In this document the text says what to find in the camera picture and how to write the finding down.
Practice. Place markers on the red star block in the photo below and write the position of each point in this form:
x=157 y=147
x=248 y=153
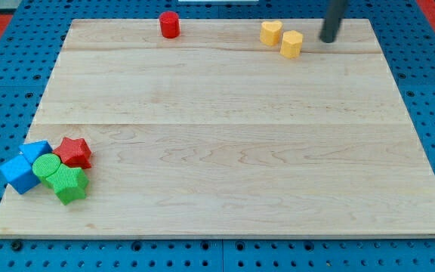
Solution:
x=74 y=152

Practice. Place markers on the green cylinder block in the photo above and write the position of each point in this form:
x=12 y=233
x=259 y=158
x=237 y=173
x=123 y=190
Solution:
x=45 y=166

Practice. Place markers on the green star block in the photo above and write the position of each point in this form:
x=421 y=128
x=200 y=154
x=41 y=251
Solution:
x=69 y=184

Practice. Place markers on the yellow heart block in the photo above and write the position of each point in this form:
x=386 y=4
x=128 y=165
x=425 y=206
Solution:
x=270 y=32

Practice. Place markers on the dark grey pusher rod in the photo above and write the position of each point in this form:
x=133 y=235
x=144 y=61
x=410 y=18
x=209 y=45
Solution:
x=332 y=20

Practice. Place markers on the yellow hexagon block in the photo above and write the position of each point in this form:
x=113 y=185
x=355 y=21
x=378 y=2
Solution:
x=291 y=44

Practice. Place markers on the blue cube block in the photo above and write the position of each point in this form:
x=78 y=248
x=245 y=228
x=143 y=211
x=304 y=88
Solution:
x=18 y=173

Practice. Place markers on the red cylinder block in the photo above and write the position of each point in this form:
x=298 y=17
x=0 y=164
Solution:
x=169 y=24

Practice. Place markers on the blue triangle block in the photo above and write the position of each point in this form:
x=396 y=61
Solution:
x=32 y=151

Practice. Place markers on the light wooden board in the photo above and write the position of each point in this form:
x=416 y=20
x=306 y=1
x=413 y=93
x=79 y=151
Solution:
x=213 y=135

